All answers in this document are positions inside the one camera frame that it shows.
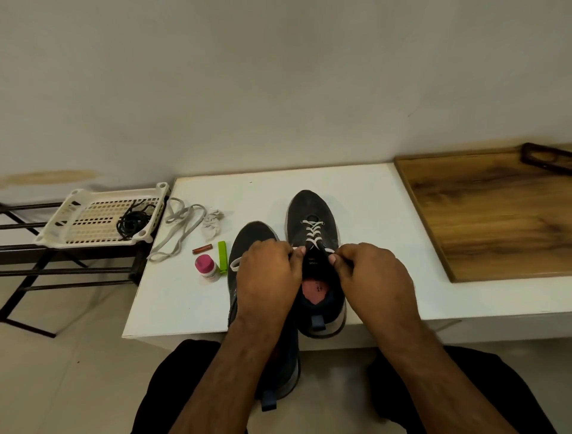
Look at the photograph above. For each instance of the black shoelace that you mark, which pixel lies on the black shoelace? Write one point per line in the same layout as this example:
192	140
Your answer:
143	208
132	223

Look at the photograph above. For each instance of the dark sneaker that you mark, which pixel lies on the dark sneaker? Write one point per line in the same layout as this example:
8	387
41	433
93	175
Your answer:
308	204
250	234

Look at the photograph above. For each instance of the grey shoelace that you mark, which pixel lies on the grey shoelace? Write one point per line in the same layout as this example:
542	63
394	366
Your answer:
315	231

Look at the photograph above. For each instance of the person's left forearm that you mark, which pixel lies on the person's left forearm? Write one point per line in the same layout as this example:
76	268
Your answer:
228	384

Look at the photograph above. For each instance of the small red stick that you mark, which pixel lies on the small red stick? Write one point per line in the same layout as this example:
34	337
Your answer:
203	248

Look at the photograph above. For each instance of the wooden board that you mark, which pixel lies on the wooden board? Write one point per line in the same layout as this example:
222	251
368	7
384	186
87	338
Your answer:
496	210

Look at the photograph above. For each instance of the crumpled white paper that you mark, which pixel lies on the crumpled white paper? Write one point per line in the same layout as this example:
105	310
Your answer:
212	223

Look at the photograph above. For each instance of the green marker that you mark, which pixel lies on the green marker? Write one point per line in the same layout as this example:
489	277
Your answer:
223	257

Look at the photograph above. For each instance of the person's left hand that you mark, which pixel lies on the person's left hand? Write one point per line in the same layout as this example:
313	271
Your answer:
266	282

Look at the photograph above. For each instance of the person's right forearm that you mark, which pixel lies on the person's right forearm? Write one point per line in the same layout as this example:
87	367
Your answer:
442	384

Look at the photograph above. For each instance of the white perforated plastic tray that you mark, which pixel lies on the white perforated plastic tray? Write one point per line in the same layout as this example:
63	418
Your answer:
85	219

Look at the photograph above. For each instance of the grey shoelaces bundle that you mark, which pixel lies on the grey shoelaces bundle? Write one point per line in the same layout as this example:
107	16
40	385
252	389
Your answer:
174	231

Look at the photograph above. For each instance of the pink capped white bottle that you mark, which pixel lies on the pink capped white bottle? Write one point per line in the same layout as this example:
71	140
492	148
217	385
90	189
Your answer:
205	265

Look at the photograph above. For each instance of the person's right hand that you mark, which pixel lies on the person's right hand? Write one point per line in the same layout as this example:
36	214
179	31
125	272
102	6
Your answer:
380	286

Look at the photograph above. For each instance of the black metal rack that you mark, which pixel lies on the black metal rack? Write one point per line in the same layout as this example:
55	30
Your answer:
62	264

